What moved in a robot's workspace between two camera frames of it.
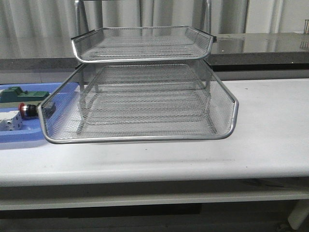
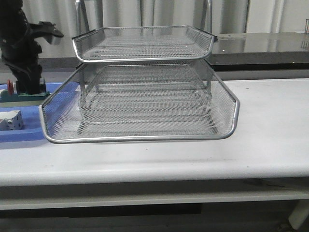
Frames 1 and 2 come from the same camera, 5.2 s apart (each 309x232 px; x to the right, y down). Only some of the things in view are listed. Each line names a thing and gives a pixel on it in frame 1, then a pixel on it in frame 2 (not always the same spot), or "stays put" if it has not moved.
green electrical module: (15, 94) stays put
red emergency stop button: (29, 110) -> (12, 87)
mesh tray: (142, 43) stays put
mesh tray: (137, 100) stays put
